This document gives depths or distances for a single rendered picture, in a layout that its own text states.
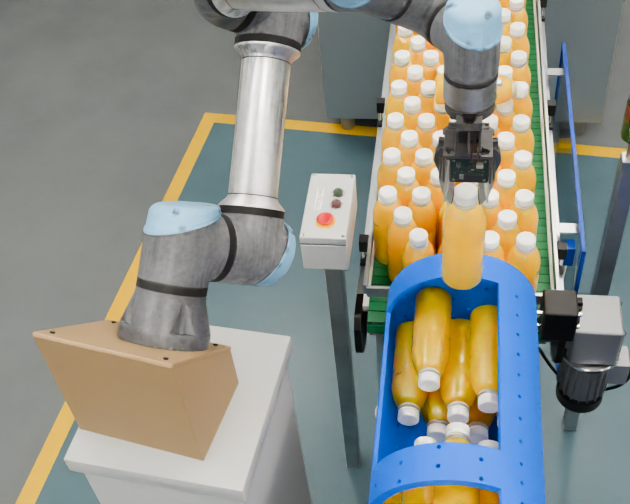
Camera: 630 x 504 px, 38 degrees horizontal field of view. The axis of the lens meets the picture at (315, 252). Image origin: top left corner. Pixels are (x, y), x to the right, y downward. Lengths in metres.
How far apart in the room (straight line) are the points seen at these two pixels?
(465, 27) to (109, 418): 0.85
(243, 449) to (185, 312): 0.26
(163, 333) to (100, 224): 2.26
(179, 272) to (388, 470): 0.45
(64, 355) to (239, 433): 0.33
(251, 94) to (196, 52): 2.90
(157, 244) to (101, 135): 2.66
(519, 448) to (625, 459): 1.45
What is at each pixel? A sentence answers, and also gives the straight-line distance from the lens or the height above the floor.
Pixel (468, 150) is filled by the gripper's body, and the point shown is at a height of 1.61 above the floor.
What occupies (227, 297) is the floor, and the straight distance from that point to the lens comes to 3.28.
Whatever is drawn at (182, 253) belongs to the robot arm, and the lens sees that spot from 1.44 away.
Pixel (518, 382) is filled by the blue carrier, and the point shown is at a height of 1.20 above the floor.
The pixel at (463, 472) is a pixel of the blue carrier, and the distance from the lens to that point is 1.43.
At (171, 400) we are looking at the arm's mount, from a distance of 1.43.
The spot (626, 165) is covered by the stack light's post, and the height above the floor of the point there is 1.09.
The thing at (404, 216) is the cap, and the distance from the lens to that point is 1.93.
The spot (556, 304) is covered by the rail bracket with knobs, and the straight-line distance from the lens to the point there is 1.93.
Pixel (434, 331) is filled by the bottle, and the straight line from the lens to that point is 1.68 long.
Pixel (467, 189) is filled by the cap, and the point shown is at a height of 1.47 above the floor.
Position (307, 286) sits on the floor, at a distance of 3.27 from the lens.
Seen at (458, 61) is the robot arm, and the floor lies 1.75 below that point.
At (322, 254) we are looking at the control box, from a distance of 1.94.
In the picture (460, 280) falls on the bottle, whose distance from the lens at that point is 1.57.
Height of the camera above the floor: 2.48
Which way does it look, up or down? 47 degrees down
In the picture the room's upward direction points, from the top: 7 degrees counter-clockwise
